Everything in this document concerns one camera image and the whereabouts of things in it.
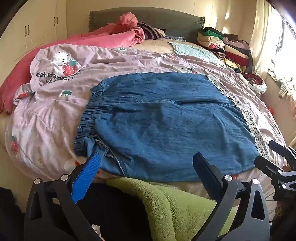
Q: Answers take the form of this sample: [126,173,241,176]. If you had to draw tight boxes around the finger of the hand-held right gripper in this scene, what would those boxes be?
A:
[269,140,296,160]
[254,156,284,178]

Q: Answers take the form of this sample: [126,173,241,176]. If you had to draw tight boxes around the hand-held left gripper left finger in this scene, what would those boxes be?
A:
[24,152,102,241]

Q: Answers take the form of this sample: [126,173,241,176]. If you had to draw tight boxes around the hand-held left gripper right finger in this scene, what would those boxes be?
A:
[192,152,270,241]

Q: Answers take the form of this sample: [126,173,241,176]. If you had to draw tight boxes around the blue denim pants lace trim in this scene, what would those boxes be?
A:
[73,72,270,182]

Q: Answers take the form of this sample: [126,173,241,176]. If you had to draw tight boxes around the green fleece garment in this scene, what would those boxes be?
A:
[106,177,237,241]

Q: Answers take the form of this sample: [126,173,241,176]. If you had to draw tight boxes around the black garment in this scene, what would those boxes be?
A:
[0,183,148,241]

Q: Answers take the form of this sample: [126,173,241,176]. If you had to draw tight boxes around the pink strawberry print duvet cover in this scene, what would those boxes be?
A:
[5,38,287,186]

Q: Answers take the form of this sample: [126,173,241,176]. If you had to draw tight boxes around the clothes on windowsill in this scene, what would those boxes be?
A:
[268,67,296,100]

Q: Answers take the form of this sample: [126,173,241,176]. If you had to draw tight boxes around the window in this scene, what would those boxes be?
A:
[275,14,296,77]

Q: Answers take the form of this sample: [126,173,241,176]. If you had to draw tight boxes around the cream curtain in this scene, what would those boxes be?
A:
[251,0,285,75]

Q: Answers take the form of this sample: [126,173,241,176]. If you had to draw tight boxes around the pile of folded clothes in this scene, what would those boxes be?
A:
[197,27,267,93]

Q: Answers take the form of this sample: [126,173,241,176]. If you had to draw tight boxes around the pink blanket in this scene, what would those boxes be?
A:
[0,25,145,115]

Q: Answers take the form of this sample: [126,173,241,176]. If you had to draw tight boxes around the teal lace cloth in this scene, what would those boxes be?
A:
[170,41,222,63]

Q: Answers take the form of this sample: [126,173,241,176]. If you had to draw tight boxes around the dark striped garment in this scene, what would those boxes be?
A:
[137,21,166,40]

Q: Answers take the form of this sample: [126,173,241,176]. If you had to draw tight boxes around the salmon pink garment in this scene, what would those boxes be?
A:
[114,12,139,27]

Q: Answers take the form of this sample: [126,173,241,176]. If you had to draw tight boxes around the cream wardrobe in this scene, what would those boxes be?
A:
[0,0,68,62]

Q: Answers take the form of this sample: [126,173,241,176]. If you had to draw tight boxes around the grey headboard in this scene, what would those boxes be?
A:
[89,7,206,43]

